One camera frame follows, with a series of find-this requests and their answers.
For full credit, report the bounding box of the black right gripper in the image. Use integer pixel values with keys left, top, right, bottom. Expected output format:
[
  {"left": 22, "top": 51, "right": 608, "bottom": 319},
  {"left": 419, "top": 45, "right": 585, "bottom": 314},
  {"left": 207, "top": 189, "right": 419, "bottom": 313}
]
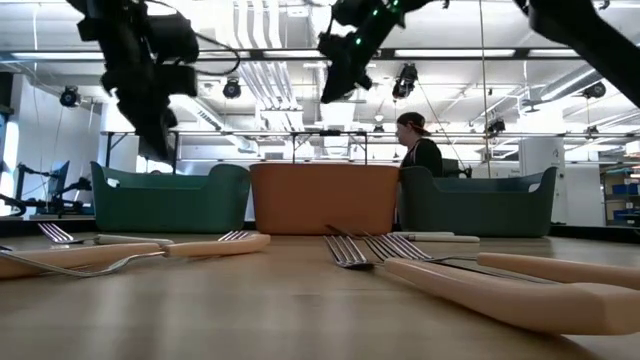
[{"left": 320, "top": 14, "right": 389, "bottom": 105}]

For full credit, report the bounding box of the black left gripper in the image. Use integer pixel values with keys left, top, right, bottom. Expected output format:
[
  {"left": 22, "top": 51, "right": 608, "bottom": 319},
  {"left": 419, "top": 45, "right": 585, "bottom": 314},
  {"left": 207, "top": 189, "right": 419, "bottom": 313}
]
[{"left": 102, "top": 62, "right": 179, "bottom": 162}]

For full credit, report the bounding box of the orange-handled silver fork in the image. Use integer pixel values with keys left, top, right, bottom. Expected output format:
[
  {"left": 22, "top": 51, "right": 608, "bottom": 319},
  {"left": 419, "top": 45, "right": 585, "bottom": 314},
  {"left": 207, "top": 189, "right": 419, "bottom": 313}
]
[
  {"left": 382, "top": 233, "right": 640, "bottom": 293},
  {"left": 0, "top": 230, "right": 250, "bottom": 281},
  {"left": 322, "top": 234, "right": 640, "bottom": 338},
  {"left": 0, "top": 233, "right": 272, "bottom": 279}
]

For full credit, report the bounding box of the monitor on arm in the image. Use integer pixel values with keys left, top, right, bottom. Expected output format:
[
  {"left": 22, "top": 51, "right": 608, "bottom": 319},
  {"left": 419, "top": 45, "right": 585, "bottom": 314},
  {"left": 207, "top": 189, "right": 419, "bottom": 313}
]
[{"left": 47, "top": 159, "right": 72, "bottom": 197}]

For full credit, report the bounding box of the black ceiling fixture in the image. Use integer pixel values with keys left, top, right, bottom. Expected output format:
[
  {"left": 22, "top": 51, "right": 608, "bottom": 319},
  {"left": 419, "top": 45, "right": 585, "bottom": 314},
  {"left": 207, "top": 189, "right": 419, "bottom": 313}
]
[
  {"left": 59, "top": 85, "right": 82, "bottom": 109},
  {"left": 581, "top": 80, "right": 608, "bottom": 100},
  {"left": 485, "top": 116, "right": 507, "bottom": 137},
  {"left": 390, "top": 61, "right": 420, "bottom": 102},
  {"left": 221, "top": 76, "right": 243, "bottom": 101}
]

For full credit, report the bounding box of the green plastic bin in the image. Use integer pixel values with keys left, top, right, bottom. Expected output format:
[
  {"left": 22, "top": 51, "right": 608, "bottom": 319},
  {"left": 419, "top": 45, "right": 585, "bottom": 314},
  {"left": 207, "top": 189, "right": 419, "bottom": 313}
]
[{"left": 89, "top": 160, "right": 252, "bottom": 235}]

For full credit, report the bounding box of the person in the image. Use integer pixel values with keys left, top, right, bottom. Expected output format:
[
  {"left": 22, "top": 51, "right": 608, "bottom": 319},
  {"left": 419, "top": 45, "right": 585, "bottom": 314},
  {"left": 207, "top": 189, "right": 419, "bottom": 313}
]
[{"left": 394, "top": 111, "right": 445, "bottom": 179}]

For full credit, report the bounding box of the orange plastic bin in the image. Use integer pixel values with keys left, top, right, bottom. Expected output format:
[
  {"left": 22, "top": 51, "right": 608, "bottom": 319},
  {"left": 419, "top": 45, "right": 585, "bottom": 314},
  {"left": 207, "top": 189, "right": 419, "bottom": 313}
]
[{"left": 248, "top": 163, "right": 400, "bottom": 237}]

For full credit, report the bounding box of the thin vertical pole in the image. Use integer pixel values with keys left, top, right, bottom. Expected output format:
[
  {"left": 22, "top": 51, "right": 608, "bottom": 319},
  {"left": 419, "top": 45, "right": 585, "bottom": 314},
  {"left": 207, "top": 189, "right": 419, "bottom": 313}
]
[{"left": 478, "top": 0, "right": 492, "bottom": 166}]

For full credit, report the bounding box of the teal plastic bin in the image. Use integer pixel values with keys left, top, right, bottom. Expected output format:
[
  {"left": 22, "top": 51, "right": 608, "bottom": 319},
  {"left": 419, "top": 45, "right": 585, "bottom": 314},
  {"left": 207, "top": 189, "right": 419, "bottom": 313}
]
[{"left": 397, "top": 165, "right": 558, "bottom": 239}]

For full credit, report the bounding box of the white cabinet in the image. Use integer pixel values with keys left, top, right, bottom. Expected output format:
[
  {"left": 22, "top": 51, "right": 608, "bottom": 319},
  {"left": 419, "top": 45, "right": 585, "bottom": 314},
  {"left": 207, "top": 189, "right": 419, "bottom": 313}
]
[{"left": 518, "top": 136, "right": 567, "bottom": 224}]

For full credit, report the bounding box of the shelf with blue bins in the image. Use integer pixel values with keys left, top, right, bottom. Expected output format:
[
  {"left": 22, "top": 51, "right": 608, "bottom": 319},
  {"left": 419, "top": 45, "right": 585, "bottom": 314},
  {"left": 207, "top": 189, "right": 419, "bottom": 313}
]
[{"left": 601, "top": 166, "right": 640, "bottom": 227}]

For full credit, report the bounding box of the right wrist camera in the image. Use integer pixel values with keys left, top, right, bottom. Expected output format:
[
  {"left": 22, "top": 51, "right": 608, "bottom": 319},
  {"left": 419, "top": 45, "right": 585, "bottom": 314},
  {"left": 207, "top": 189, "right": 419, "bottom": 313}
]
[{"left": 318, "top": 32, "right": 354, "bottom": 59}]

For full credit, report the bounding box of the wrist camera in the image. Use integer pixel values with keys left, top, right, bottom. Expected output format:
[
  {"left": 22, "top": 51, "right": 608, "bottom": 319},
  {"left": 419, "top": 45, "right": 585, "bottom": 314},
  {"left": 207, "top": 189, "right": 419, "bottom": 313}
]
[
  {"left": 318, "top": 32, "right": 354, "bottom": 59},
  {"left": 158, "top": 63, "right": 200, "bottom": 98}
]

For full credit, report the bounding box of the silver ceiling duct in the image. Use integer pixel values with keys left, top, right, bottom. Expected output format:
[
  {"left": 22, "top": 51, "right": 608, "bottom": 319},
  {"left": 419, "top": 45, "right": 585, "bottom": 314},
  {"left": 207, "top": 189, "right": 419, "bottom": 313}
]
[{"left": 305, "top": 0, "right": 377, "bottom": 102}]

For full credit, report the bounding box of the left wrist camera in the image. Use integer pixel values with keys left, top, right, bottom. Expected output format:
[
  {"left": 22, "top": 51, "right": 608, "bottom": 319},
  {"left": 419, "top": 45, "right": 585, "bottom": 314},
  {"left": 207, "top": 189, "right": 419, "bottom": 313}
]
[{"left": 158, "top": 63, "right": 200, "bottom": 98}]

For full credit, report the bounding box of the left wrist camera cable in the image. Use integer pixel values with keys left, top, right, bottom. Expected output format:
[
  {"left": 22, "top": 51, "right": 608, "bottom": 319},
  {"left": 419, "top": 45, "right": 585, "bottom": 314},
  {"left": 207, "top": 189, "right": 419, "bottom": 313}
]
[{"left": 193, "top": 30, "right": 243, "bottom": 78}]

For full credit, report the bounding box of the black aluminium table frame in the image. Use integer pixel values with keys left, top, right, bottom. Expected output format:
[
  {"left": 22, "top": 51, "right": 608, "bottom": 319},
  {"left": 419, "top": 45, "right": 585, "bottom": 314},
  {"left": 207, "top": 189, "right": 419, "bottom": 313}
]
[{"left": 0, "top": 218, "right": 640, "bottom": 245}]

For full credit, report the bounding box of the black overhead frame beam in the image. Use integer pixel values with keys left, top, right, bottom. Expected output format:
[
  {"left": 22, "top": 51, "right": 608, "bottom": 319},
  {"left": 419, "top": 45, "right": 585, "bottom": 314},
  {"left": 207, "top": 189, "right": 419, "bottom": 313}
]
[{"left": 0, "top": 47, "right": 640, "bottom": 63}]

